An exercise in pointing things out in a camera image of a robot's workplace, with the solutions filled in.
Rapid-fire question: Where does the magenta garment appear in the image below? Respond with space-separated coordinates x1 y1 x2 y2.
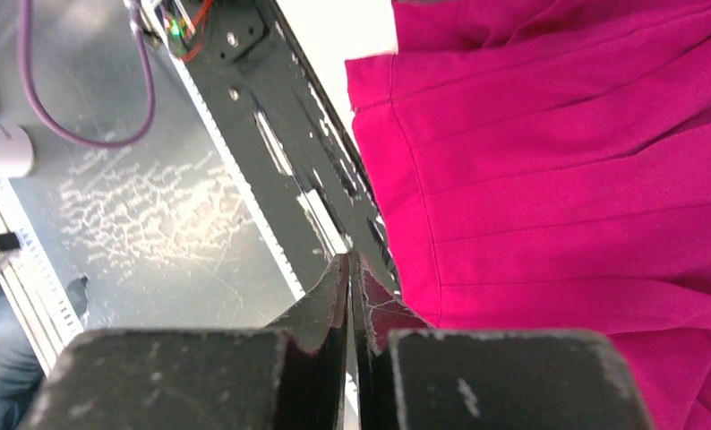
345 1 711 429

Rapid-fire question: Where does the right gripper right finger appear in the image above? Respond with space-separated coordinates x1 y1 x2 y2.
350 252 432 357

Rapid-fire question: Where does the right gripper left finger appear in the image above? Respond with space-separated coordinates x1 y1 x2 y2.
267 254 350 356

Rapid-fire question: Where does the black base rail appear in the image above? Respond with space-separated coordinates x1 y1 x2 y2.
141 1 399 297

